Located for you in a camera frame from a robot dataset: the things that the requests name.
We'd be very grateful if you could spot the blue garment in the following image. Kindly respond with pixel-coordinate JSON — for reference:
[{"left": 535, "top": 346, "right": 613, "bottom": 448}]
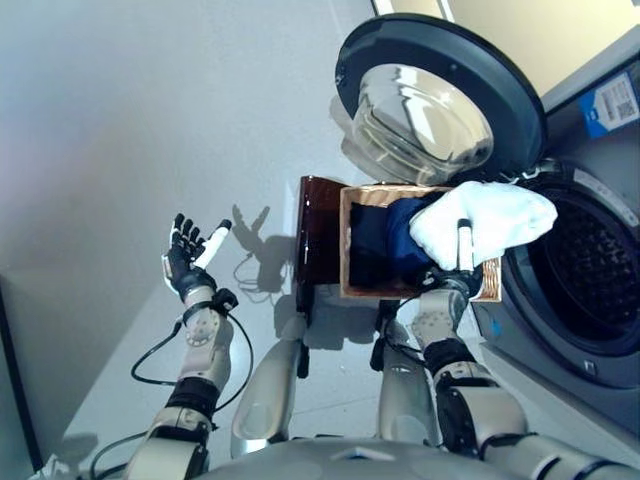
[{"left": 387, "top": 197, "right": 451, "bottom": 281}]

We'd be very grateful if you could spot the dark grey washing machine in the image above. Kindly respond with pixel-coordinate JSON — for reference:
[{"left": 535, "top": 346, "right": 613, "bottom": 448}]
[{"left": 472, "top": 24, "right": 640, "bottom": 436}]

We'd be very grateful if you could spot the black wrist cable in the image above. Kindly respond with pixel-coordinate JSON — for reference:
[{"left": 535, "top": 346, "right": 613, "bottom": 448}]
[{"left": 130, "top": 314, "right": 255, "bottom": 414}]

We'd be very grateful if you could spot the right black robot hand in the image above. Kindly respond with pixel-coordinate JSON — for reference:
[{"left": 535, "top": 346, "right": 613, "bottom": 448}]
[{"left": 417, "top": 218, "right": 486, "bottom": 300}]

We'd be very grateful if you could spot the round glass washer door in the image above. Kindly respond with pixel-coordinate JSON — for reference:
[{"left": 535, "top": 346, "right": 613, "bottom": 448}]
[{"left": 333, "top": 13, "right": 547, "bottom": 187}]

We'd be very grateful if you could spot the black garment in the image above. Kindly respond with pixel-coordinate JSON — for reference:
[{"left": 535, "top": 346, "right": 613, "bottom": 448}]
[{"left": 348, "top": 202, "right": 401, "bottom": 289}]

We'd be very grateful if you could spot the white garment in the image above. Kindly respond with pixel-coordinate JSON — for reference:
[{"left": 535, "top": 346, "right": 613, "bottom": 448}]
[{"left": 408, "top": 180, "right": 559, "bottom": 271}]

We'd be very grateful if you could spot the brown wicker laundry basket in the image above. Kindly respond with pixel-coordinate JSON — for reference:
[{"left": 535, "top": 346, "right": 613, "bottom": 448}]
[{"left": 338, "top": 184, "right": 503, "bottom": 304}]

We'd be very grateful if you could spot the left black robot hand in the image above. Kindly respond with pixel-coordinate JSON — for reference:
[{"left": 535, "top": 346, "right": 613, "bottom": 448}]
[{"left": 160, "top": 213, "right": 234, "bottom": 304}]

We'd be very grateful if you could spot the grey robot torso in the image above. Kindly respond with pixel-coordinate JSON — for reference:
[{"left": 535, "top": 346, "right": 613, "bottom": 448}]
[{"left": 199, "top": 437, "right": 551, "bottom": 480}]

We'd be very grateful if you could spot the dark flat panel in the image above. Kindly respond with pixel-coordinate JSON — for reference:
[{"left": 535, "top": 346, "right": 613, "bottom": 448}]
[{"left": 0, "top": 284, "right": 44, "bottom": 471}]

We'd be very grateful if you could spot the white cabinet side panel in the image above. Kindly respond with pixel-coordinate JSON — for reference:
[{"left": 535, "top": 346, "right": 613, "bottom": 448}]
[{"left": 542, "top": 24, "right": 640, "bottom": 116}]

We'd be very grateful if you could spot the blue energy label sticker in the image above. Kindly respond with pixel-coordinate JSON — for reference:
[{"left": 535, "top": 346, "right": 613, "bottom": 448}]
[{"left": 578, "top": 69, "right": 640, "bottom": 140}]

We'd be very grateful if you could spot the dark brown wooden stool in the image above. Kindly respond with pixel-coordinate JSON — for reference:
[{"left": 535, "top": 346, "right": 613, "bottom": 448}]
[{"left": 294, "top": 174, "right": 361, "bottom": 326}]

